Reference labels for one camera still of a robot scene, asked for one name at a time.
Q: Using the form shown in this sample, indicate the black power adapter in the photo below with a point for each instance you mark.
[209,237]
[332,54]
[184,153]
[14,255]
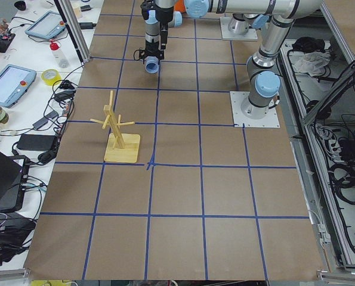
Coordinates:
[35,142]

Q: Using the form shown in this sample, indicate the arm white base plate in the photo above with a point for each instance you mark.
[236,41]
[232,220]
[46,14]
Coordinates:
[236,30]
[246,115]

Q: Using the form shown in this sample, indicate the black laptop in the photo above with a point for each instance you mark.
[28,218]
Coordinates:
[13,175]

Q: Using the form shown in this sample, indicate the yellow tape roll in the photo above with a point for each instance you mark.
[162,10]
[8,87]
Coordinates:
[51,77]

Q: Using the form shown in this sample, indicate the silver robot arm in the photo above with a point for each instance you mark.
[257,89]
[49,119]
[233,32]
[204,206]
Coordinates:
[265,22]
[158,16]

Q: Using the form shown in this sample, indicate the wooden cup rack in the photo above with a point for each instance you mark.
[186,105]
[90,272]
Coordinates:
[121,147]

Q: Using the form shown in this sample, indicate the light blue plastic cup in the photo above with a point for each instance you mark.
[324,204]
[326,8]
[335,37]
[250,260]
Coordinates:
[152,64]

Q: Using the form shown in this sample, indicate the orange can with grey lid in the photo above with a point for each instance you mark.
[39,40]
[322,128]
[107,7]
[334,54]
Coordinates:
[179,6]

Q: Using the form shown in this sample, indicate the near teach pendant tablet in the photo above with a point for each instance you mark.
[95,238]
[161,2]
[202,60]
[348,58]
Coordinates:
[14,83]

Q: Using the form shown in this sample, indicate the far teach pendant tablet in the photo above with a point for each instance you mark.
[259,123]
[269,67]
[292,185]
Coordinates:
[47,27]

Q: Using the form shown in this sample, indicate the teach pendant tablet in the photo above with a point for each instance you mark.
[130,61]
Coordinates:
[47,27]
[14,83]

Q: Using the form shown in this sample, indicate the clear bottle red cap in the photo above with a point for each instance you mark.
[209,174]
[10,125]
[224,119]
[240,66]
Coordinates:
[58,54]

